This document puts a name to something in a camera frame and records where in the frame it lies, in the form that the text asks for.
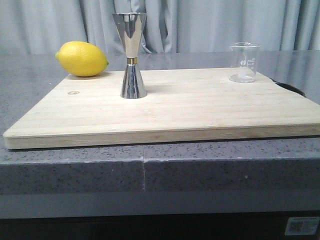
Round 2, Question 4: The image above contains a yellow lemon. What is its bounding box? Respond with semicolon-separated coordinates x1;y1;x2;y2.
55;41;109;77

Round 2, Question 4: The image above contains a clear glass beaker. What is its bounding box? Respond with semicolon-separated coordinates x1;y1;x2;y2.
229;42;261;83

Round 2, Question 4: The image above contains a wooden cutting board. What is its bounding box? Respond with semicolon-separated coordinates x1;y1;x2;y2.
3;68;320;149

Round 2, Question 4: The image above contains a grey curtain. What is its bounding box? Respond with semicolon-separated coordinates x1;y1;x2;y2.
0;0;320;55

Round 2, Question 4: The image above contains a steel cocktail jigger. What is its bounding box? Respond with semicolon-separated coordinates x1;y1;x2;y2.
112;12;147;99

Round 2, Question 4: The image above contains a white QR code sticker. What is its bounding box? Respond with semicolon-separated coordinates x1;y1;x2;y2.
284;216;320;236

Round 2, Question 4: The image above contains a black cutting board handle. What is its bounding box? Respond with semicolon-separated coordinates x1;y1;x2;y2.
271;79;306;97

